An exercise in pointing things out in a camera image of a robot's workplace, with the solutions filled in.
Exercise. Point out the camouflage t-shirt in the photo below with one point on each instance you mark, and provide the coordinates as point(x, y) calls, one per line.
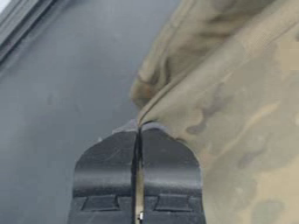
point(233, 102)

